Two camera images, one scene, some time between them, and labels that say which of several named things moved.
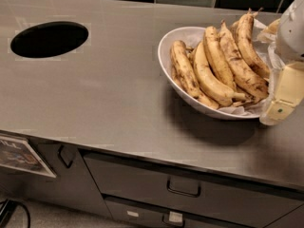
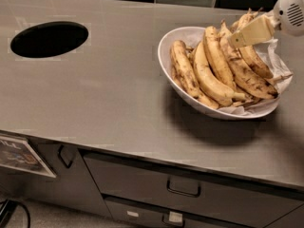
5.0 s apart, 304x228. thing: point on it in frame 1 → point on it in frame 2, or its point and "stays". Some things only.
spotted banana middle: [218, 58] stays
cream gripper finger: [289, 93] → [289, 11]
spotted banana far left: [185, 75] stays
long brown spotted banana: [247, 78] stays
